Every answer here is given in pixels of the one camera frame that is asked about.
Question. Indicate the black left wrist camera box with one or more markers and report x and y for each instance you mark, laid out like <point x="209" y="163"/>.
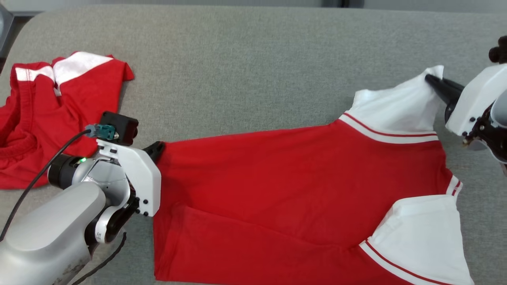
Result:
<point x="121" y="126"/>

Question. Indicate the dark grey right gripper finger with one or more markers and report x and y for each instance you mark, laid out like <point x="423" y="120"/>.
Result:
<point x="445" y="93"/>
<point x="455" y="85"/>

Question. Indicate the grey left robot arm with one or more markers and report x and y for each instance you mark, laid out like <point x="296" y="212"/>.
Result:
<point x="51" y="229"/>

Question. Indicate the red shirt with white sleeves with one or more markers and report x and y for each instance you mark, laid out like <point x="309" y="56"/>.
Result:
<point x="277" y="186"/>

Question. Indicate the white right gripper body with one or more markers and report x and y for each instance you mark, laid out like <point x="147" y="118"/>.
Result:
<point x="479" y="95"/>

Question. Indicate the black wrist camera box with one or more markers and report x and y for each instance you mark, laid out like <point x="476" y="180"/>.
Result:
<point x="500" y="51"/>
<point x="121" y="126"/>

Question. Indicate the grey metal table leg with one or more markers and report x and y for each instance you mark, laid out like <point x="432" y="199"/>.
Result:
<point x="4" y="31"/>

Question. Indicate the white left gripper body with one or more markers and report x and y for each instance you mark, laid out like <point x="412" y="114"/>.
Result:
<point x="142" y="178"/>

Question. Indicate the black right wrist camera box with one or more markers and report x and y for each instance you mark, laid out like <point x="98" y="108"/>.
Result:
<point x="500" y="51"/>

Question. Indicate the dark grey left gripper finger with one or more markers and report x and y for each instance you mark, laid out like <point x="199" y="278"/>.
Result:
<point x="156" y="150"/>

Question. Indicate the red shorts with white trim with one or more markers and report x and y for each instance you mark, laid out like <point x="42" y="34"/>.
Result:
<point x="79" y="103"/>

